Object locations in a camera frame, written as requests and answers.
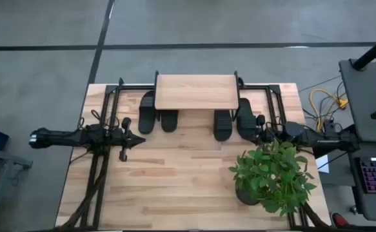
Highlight yellow cable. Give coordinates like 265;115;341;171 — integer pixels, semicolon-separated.
309;88;349;133

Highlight white paper sheet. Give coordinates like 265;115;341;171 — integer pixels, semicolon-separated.
315;154;330;174

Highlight black plant pot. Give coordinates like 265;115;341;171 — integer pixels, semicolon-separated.
235;186;261;206

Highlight black pole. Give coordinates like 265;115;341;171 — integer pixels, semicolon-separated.
351;30;376;71

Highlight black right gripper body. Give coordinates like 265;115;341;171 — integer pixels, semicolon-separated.
255;114;274;145

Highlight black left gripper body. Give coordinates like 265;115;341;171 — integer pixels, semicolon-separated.
110;117;133;162

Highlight red and black object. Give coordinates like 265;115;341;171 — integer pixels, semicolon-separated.
331;212;350;228

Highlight green leafy plant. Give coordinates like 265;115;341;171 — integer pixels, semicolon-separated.
228;138;317;217

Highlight grey keyboard desk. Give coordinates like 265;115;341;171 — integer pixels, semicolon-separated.
345;141;376;223

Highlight black aluminium rig frame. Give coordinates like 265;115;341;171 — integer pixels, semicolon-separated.
55;77;333;231

